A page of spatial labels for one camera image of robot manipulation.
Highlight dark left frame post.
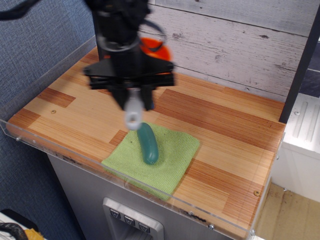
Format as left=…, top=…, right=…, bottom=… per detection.
left=89, top=0, right=110, bottom=61

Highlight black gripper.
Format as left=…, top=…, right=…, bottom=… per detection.
left=83, top=37, right=175, bottom=111

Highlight green toy cucumber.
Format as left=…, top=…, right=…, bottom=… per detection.
left=137, top=122, right=159, bottom=165

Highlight green cloth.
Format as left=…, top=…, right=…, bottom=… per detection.
left=102, top=123, right=200, bottom=201

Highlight grey metal cabinet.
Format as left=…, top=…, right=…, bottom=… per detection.
left=48, top=155, right=229, bottom=240

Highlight white ribbed appliance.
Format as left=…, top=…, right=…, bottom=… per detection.
left=271, top=93, right=320, bottom=202

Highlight black braided cable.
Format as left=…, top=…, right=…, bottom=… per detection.
left=0, top=0, right=41, bottom=21

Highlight dark frame post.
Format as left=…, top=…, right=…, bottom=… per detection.
left=278, top=6, right=320, bottom=124
left=89, top=0, right=110, bottom=61

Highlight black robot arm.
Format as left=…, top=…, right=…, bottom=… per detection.
left=83, top=0, right=175, bottom=111

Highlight orange pan with grey handle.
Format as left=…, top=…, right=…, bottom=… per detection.
left=124, top=37, right=172, bottom=130

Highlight dark right frame post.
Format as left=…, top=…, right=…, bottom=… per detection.
left=278, top=6, right=320, bottom=124

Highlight silver button panel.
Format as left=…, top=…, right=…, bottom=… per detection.
left=102, top=197, right=165, bottom=240

